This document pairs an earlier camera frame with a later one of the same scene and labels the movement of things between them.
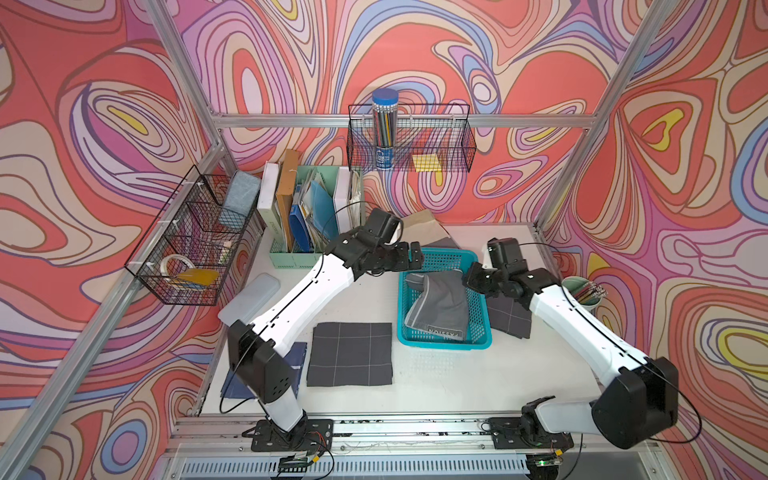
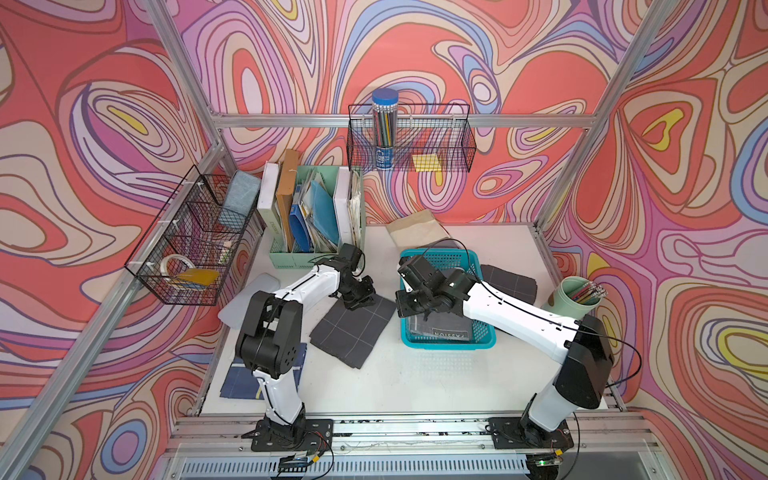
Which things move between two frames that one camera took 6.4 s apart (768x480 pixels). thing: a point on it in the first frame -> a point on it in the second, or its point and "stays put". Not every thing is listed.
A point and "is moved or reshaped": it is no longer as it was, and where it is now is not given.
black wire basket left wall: [199, 242] stays put
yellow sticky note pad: [426, 163] stays put
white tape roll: [174, 256] stays put
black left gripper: [402, 260] -> [366, 298]
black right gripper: [471, 281] -> [404, 309]
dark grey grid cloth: [350, 353] is moved or reshaped
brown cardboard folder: [287, 191] stays put
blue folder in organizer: [301, 240] stays put
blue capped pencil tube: [385, 106] stays put
